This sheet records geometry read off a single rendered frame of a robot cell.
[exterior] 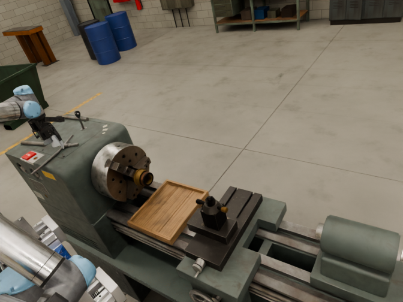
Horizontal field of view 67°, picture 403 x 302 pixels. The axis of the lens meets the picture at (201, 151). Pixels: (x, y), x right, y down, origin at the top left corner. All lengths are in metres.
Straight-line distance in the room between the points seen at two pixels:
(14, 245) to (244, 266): 0.87
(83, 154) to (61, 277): 1.03
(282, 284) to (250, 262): 0.15
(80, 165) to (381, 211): 2.26
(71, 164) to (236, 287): 1.00
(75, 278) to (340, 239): 0.82
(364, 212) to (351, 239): 1.65
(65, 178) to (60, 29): 11.45
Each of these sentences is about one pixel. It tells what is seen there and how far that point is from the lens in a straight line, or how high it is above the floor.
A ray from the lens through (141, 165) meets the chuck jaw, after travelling 1.69.
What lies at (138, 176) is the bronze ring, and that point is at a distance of 1.61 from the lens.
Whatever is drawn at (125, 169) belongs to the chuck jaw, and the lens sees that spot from 1.61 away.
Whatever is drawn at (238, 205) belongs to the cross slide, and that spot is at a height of 0.97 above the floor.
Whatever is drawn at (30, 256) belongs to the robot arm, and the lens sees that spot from 0.78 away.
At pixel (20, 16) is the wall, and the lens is 12.35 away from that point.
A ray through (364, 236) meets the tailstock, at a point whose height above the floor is 1.14.
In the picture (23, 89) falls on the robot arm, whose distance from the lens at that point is 1.65.
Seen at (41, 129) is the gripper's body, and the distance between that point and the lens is 1.72.
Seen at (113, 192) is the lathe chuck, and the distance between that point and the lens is 1.67.
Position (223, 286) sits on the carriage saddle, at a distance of 1.30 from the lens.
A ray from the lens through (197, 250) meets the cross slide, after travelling 1.36.
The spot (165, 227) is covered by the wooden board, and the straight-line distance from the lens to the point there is 1.61.
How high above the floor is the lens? 2.04
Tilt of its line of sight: 35 degrees down
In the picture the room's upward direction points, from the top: 15 degrees counter-clockwise
